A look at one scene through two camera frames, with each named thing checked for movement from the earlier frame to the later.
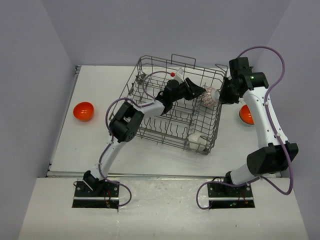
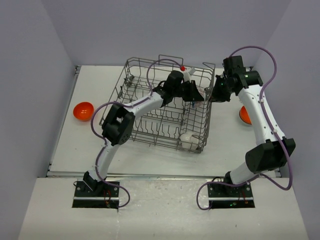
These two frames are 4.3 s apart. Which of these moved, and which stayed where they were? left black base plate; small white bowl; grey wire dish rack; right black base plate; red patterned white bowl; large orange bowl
Moved: small white bowl; grey wire dish rack; red patterned white bowl
Stayed: right black base plate; left black base plate; large orange bowl
